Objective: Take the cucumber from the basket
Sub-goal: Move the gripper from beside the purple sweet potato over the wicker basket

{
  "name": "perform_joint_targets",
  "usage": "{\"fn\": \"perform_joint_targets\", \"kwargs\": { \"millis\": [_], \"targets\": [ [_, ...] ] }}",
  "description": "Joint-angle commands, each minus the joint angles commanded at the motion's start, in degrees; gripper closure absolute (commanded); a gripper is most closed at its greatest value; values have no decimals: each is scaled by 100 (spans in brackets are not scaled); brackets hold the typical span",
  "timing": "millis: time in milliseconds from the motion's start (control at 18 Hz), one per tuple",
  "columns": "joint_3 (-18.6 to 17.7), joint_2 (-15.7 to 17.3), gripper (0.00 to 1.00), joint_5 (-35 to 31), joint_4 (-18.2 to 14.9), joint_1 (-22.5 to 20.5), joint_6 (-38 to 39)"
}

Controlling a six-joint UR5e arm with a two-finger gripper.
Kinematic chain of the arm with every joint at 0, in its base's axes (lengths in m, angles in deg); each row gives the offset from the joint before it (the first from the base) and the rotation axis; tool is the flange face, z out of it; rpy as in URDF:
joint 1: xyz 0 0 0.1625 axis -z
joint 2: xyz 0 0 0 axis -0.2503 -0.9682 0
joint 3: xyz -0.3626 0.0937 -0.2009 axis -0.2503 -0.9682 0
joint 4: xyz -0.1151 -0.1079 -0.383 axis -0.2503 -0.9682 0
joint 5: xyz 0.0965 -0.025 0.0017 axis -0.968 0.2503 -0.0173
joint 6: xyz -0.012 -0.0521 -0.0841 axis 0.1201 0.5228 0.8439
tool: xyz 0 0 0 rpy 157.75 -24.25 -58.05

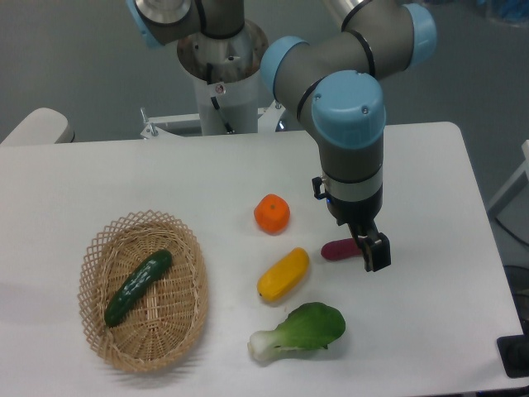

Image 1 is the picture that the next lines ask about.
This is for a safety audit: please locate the black device at table edge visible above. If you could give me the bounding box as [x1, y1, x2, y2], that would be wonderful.
[497, 335, 528, 379]

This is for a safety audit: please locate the green toy cucumber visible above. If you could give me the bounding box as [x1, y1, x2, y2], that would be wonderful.
[103, 249, 173, 328]

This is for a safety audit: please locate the yellow toy pepper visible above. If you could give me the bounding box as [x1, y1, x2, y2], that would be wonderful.
[256, 247, 310, 302]

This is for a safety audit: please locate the green toy bok choy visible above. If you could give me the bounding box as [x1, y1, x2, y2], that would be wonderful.
[247, 302, 346, 361]

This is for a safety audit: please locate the woven wicker basket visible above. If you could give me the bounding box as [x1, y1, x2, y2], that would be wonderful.
[78, 210, 208, 372]

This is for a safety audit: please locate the black pedestal cable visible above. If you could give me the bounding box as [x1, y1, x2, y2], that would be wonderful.
[210, 95, 236, 135]

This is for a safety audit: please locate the white chair armrest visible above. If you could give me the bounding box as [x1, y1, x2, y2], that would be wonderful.
[1, 108, 75, 147]

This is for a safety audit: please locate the white metal base frame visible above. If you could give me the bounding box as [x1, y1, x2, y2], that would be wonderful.
[140, 101, 303, 140]

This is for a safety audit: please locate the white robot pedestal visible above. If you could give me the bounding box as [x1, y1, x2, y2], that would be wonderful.
[177, 20, 269, 136]

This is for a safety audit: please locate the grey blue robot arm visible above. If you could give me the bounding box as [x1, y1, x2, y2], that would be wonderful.
[127, 0, 437, 271]

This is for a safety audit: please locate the white furniture at right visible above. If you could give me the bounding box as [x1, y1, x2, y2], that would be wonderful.
[487, 141, 528, 219]

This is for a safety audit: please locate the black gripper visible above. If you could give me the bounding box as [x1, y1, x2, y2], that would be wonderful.
[312, 176, 391, 272]

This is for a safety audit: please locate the orange toy fruit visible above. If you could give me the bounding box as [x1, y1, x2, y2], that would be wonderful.
[254, 194, 290, 235]

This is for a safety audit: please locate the purple toy sweet potato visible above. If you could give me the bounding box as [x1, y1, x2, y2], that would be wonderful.
[320, 238, 362, 261]

